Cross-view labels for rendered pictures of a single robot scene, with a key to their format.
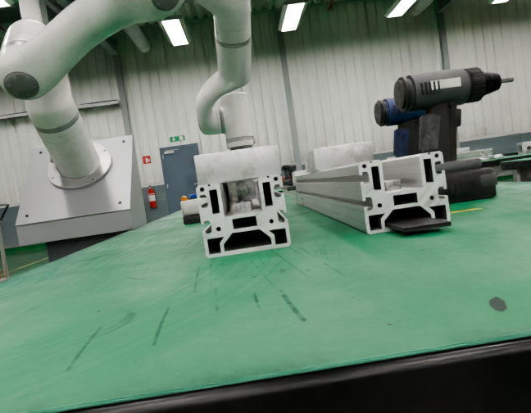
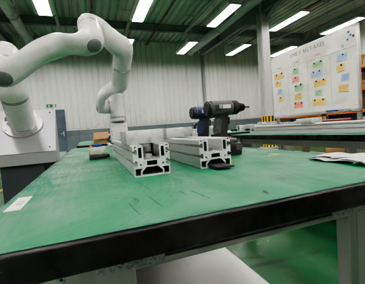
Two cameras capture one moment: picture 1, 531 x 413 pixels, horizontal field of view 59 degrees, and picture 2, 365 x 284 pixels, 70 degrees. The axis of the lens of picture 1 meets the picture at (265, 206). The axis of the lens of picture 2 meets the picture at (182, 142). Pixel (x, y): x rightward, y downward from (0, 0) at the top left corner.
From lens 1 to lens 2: 0.22 m
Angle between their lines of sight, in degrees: 18
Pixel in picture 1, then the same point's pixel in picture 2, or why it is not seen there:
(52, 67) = (22, 71)
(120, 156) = (48, 120)
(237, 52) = (123, 75)
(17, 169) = not seen: outside the picture
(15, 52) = (1, 61)
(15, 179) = not seen: outside the picture
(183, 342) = (173, 205)
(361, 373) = (237, 209)
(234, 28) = (124, 63)
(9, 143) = not seen: outside the picture
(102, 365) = (152, 212)
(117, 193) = (47, 141)
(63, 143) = (18, 111)
